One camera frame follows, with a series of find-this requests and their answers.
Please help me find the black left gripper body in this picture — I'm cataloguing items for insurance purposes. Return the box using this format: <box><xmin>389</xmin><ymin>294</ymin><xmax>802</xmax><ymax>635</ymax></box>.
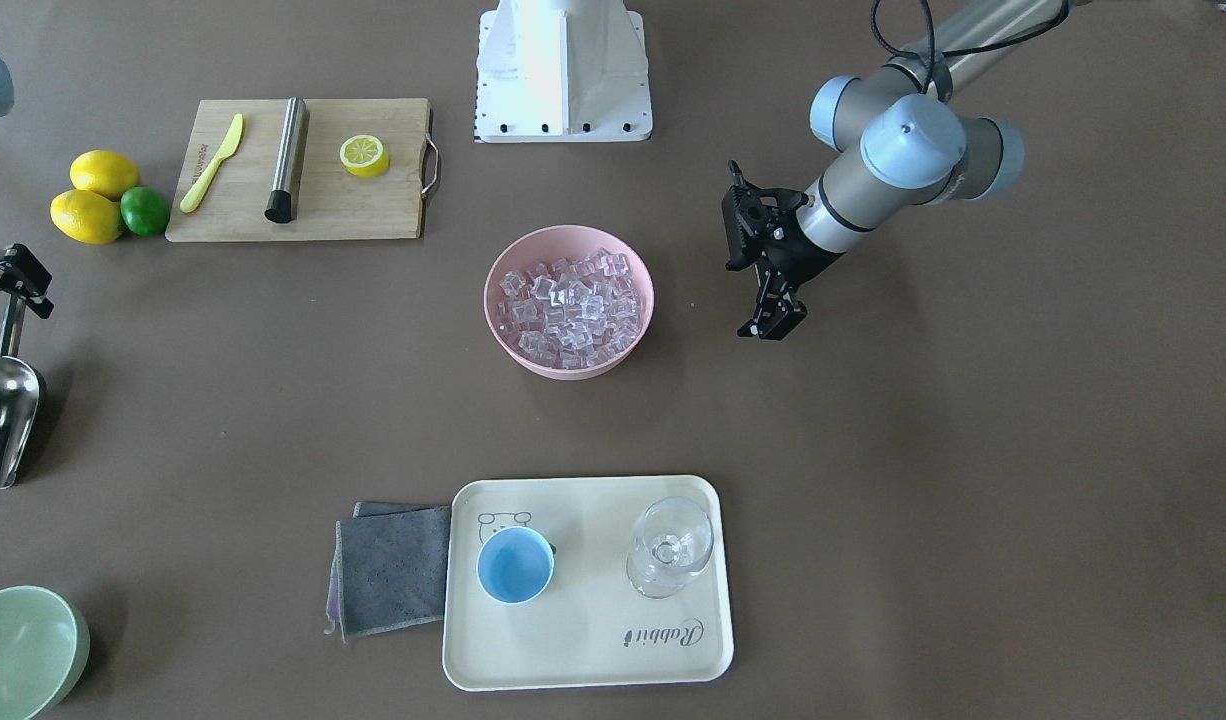
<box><xmin>723</xmin><ymin>159</ymin><xmax>843</xmax><ymax>289</ymax></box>

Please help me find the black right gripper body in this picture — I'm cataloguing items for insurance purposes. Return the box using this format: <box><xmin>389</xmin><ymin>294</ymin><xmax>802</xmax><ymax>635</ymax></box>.
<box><xmin>0</xmin><ymin>243</ymin><xmax>54</xmax><ymax>319</ymax></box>

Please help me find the stainless steel ice scoop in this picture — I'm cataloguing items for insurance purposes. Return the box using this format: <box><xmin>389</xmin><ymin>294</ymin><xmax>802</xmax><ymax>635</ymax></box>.
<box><xmin>0</xmin><ymin>296</ymin><xmax>47</xmax><ymax>489</ymax></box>

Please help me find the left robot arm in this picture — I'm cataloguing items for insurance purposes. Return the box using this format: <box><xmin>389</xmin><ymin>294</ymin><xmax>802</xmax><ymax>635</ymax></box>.
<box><xmin>721</xmin><ymin>1</ymin><xmax>1072</xmax><ymax>341</ymax></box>

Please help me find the pile of clear ice cubes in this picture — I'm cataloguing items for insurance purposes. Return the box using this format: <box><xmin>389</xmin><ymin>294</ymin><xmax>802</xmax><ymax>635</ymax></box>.
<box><xmin>488</xmin><ymin>247</ymin><xmax>649</xmax><ymax>372</ymax></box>

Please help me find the light blue plastic cup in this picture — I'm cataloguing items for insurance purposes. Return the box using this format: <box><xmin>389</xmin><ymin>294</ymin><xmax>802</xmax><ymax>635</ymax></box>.
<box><xmin>476</xmin><ymin>527</ymin><xmax>555</xmax><ymax>605</ymax></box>

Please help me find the lower whole yellow lemon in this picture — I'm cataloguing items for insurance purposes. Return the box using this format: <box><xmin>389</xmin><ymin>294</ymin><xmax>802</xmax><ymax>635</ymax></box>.
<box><xmin>49</xmin><ymin>190</ymin><xmax>128</xmax><ymax>245</ymax></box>

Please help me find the whole yellow lemon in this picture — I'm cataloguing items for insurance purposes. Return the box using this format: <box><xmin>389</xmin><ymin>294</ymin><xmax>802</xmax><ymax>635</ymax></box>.
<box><xmin>67</xmin><ymin>148</ymin><xmax>141</xmax><ymax>201</ymax></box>
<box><xmin>49</xmin><ymin>190</ymin><xmax>128</xmax><ymax>245</ymax></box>

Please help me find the upper whole yellow lemon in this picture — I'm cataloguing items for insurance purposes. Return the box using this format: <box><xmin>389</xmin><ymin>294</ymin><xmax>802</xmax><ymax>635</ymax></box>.
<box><xmin>67</xmin><ymin>148</ymin><xmax>141</xmax><ymax>201</ymax></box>

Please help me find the green lime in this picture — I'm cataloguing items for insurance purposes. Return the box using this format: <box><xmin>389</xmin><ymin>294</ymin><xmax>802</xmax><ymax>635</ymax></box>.
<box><xmin>119</xmin><ymin>186</ymin><xmax>170</xmax><ymax>237</ymax></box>

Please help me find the pink bowl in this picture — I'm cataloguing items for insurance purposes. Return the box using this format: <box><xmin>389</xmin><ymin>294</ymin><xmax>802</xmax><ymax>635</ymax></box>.
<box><xmin>482</xmin><ymin>224</ymin><xmax>655</xmax><ymax>381</ymax></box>

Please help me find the yellow plastic knife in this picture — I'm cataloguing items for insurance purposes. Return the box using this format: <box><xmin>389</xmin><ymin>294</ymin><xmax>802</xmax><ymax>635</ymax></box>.
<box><xmin>179</xmin><ymin>113</ymin><xmax>246</xmax><ymax>213</ymax></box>

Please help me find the clear wine glass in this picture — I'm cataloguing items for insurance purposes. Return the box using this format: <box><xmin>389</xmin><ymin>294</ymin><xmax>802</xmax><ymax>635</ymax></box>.
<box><xmin>626</xmin><ymin>496</ymin><xmax>715</xmax><ymax>600</ymax></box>

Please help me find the steel muddler black tip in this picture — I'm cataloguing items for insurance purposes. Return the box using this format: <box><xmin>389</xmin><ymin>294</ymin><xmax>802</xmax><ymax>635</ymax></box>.
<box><xmin>264</xmin><ymin>97</ymin><xmax>310</xmax><ymax>224</ymax></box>

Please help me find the bamboo cutting board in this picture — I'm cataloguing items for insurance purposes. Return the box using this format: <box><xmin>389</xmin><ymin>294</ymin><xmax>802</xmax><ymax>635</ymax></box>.
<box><xmin>166</xmin><ymin>97</ymin><xmax>438</xmax><ymax>242</ymax></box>

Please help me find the cream rabbit serving tray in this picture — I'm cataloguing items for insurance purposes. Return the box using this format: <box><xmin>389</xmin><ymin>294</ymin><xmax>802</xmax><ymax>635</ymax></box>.
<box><xmin>441</xmin><ymin>475</ymin><xmax>736</xmax><ymax>692</ymax></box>

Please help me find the half lemon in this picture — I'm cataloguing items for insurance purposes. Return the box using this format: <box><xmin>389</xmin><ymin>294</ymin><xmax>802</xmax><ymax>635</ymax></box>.
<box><xmin>340</xmin><ymin>135</ymin><xmax>390</xmax><ymax>178</ymax></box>

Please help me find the mint green bowl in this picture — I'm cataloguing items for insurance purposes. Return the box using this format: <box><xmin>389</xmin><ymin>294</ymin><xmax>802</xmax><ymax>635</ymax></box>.
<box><xmin>0</xmin><ymin>585</ymin><xmax>89</xmax><ymax>719</ymax></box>

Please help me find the grey folded cloth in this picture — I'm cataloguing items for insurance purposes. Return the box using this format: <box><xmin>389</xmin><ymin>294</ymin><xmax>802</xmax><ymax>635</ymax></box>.
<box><xmin>325</xmin><ymin>500</ymin><xmax>452</xmax><ymax>641</ymax></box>

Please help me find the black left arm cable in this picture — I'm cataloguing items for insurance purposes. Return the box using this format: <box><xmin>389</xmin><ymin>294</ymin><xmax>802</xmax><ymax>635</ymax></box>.
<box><xmin>870</xmin><ymin>0</ymin><xmax>1074</xmax><ymax>101</ymax></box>

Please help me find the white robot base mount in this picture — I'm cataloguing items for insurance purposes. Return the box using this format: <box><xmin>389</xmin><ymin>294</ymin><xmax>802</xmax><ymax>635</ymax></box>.
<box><xmin>473</xmin><ymin>1</ymin><xmax>653</xmax><ymax>144</ymax></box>

